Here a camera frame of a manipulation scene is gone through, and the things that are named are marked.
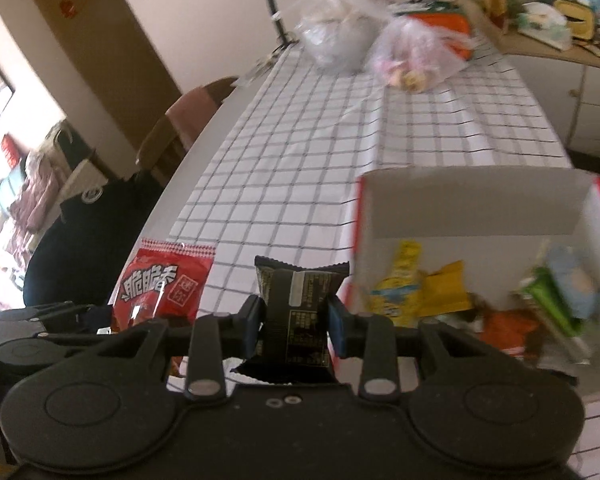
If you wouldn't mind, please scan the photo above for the brown door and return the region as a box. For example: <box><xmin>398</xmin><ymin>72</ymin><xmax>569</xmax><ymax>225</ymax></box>
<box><xmin>22</xmin><ymin>0</ymin><xmax>181</xmax><ymax>181</ymax></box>

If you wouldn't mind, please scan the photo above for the pink blanket pile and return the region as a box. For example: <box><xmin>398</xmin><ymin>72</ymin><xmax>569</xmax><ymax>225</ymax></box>
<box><xmin>10</xmin><ymin>152</ymin><xmax>63</xmax><ymax>231</ymax></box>

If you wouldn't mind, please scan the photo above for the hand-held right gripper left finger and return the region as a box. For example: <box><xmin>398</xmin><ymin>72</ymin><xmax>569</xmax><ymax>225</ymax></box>
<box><xmin>100</xmin><ymin>294</ymin><xmax>267</xmax><ymax>401</ymax></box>

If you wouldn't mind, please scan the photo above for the light blue snack packet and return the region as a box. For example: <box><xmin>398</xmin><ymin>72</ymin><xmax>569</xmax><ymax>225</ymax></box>
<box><xmin>547</xmin><ymin>245</ymin><xmax>598</xmax><ymax>321</ymax></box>

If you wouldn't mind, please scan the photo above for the orange case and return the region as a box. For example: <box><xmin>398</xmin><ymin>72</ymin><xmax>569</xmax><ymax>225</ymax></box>
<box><xmin>405</xmin><ymin>7</ymin><xmax>473</xmax><ymax>61</ymax></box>

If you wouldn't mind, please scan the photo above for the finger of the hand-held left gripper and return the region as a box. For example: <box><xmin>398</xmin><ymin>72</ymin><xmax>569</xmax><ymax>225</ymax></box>
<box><xmin>0</xmin><ymin>301</ymin><xmax>76</xmax><ymax>322</ymax></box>
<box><xmin>45</xmin><ymin>309</ymin><xmax>115</xmax><ymax>338</ymax></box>

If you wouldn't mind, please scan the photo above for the red cushion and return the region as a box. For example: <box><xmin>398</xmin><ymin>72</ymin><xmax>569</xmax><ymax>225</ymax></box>
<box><xmin>0</xmin><ymin>135</ymin><xmax>21</xmax><ymax>168</ymax></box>

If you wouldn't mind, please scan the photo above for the bright red snack packet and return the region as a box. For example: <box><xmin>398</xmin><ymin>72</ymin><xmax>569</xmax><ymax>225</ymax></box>
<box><xmin>111</xmin><ymin>239</ymin><xmax>217</xmax><ymax>333</ymax></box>

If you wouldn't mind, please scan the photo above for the large clear plastic bag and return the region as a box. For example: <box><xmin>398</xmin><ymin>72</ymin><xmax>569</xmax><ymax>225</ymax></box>
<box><xmin>292</xmin><ymin>0</ymin><xmax>398</xmax><ymax>73</ymax></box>

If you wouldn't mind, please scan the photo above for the small clear plastic bag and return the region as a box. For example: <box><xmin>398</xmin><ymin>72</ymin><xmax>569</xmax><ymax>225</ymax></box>
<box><xmin>367</xmin><ymin>14</ymin><xmax>476</xmax><ymax>95</ymax></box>

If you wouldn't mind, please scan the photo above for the black snack packet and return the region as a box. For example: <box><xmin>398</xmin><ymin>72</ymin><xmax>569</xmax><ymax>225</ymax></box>
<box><xmin>232</xmin><ymin>255</ymin><xmax>351</xmax><ymax>387</ymax></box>

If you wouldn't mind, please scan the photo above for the white power strip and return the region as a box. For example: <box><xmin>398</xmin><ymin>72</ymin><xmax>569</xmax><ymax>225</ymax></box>
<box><xmin>245</xmin><ymin>52</ymin><xmax>281</xmax><ymax>78</ymax></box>

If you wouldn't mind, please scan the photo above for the grey sideboard cabinet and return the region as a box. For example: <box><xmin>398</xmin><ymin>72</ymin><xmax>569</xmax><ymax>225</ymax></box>
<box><xmin>462</xmin><ymin>0</ymin><xmax>600</xmax><ymax>163</ymax></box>

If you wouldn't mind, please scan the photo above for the wooden chair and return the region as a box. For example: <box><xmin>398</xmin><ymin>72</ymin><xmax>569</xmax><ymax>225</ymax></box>
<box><xmin>135</xmin><ymin>76</ymin><xmax>241</xmax><ymax>186</ymax></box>

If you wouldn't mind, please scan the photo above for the red cardboard box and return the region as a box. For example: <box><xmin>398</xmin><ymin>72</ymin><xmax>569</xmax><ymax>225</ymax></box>
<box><xmin>340</xmin><ymin>167</ymin><xmax>600</xmax><ymax>403</ymax></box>

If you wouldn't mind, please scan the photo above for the amber bottle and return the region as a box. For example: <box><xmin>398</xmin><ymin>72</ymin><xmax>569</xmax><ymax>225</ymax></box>
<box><xmin>482</xmin><ymin>0</ymin><xmax>511</xmax><ymax>31</ymax></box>

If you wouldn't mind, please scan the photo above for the tissue box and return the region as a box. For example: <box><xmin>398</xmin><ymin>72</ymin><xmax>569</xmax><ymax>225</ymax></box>
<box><xmin>517</xmin><ymin>2</ymin><xmax>573</xmax><ymax>48</ymax></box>

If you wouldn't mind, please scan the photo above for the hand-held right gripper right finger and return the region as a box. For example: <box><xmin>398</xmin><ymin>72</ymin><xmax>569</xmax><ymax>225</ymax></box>
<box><xmin>326</xmin><ymin>295</ymin><xmax>487</xmax><ymax>397</ymax></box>

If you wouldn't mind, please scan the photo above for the yellow cartoon snack packet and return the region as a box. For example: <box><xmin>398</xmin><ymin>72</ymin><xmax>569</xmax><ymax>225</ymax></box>
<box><xmin>370</xmin><ymin>240</ymin><xmax>426</xmax><ymax>328</ymax></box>

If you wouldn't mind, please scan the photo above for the mustard yellow snack packet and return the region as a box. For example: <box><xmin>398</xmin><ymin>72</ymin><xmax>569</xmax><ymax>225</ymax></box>
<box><xmin>422</xmin><ymin>260</ymin><xmax>473</xmax><ymax>316</ymax></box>

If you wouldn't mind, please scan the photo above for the black cloth with round logo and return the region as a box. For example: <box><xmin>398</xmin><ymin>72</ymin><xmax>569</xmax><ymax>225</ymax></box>
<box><xmin>24</xmin><ymin>160</ymin><xmax>171</xmax><ymax>306</ymax></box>

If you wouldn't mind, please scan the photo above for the white checkered tablecloth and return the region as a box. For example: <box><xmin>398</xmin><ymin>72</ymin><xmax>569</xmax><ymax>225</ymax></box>
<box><xmin>166</xmin><ymin>35</ymin><xmax>600</xmax><ymax>480</ymax></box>

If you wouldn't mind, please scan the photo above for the green snack packet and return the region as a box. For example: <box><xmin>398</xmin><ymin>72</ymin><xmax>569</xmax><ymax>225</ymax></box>
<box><xmin>512</xmin><ymin>265</ymin><xmax>581</xmax><ymax>338</ymax></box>

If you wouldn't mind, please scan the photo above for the red-brown snack packet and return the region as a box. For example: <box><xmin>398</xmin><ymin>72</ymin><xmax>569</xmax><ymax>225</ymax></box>
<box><xmin>475</xmin><ymin>307</ymin><xmax>541</xmax><ymax>356</ymax></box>

